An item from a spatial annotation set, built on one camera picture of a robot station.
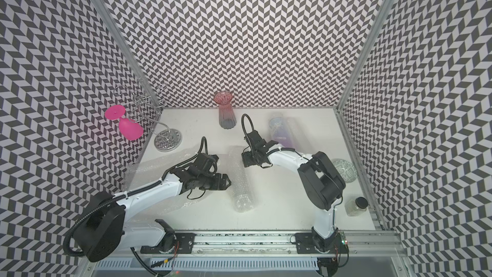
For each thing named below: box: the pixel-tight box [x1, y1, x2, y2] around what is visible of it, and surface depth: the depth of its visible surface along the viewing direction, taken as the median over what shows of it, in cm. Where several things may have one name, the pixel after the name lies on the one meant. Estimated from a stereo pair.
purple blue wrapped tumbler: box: [269, 116, 305, 154], surface depth 101 cm
